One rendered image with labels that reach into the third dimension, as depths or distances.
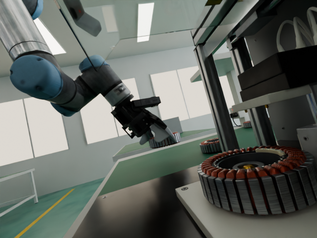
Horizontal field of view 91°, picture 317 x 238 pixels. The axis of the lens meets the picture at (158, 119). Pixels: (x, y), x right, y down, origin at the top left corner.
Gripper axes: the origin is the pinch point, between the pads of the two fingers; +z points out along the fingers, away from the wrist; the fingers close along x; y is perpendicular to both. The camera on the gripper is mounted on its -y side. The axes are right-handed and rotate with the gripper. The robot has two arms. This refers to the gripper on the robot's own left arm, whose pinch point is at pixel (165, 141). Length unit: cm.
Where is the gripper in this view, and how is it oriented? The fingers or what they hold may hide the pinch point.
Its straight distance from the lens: 55.4
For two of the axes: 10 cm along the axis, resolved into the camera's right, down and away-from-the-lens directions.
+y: -5.9, 6.3, -5.1
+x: 5.2, -2.0, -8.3
